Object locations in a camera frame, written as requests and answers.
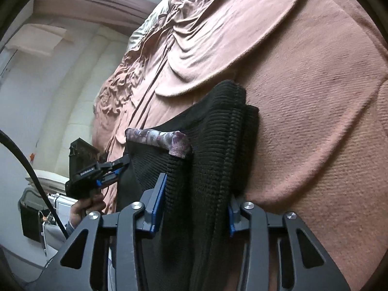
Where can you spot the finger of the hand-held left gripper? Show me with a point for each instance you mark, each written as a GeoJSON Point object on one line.
{"type": "Point", "coordinates": [110, 178]}
{"type": "Point", "coordinates": [118, 162]}

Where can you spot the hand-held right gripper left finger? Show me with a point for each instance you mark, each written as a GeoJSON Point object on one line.
{"type": "Point", "coordinates": [159, 200]}

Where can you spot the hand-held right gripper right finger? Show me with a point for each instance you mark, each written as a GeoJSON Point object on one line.
{"type": "Point", "coordinates": [232, 218]}

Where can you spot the black knit top floral trim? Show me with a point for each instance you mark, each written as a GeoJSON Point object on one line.
{"type": "Point", "coordinates": [212, 157]}

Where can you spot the person's left forearm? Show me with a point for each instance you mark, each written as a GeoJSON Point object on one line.
{"type": "Point", "coordinates": [71, 227]}

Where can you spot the person's left hand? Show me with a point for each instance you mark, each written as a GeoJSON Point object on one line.
{"type": "Point", "coordinates": [94, 203]}

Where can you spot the black bag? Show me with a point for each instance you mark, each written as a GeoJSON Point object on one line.
{"type": "Point", "coordinates": [30, 215]}

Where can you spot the white padded headboard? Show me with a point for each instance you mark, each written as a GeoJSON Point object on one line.
{"type": "Point", "coordinates": [85, 97]}

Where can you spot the brown bed sheet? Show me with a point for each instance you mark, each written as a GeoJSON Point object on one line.
{"type": "Point", "coordinates": [303, 97]}

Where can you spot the cream duvet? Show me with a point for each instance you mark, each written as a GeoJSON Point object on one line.
{"type": "Point", "coordinates": [151, 24]}

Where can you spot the pink curtain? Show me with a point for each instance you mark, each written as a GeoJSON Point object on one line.
{"type": "Point", "coordinates": [106, 6]}

